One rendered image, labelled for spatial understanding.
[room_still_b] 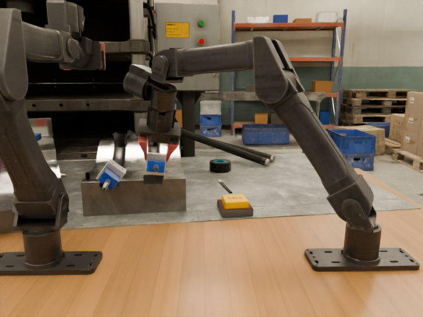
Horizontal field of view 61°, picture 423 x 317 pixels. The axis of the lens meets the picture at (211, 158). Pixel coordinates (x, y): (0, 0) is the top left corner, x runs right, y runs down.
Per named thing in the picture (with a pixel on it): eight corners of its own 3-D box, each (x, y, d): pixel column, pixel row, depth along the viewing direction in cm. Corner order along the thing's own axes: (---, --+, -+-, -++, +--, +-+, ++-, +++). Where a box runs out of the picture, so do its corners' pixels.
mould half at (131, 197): (186, 211, 94) (185, 161, 91) (83, 216, 90) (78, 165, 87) (176, 164, 142) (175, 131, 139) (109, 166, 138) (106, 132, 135)
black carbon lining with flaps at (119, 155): (162, 180, 97) (161, 146, 95) (101, 182, 95) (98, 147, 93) (160, 153, 131) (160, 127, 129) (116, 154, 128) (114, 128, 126)
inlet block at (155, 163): (165, 182, 83) (168, 158, 83) (144, 180, 82) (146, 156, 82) (163, 173, 96) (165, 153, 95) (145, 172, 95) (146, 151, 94)
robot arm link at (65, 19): (46, 7, 80) (19, -8, 68) (85, 7, 80) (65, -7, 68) (51, 60, 82) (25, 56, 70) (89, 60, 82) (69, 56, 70)
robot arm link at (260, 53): (147, 50, 77) (286, 32, 62) (171, 51, 85) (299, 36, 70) (152, 107, 79) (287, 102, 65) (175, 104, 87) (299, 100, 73)
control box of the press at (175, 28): (219, 289, 196) (221, 2, 163) (163, 294, 192) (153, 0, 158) (213, 268, 218) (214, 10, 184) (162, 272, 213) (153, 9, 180)
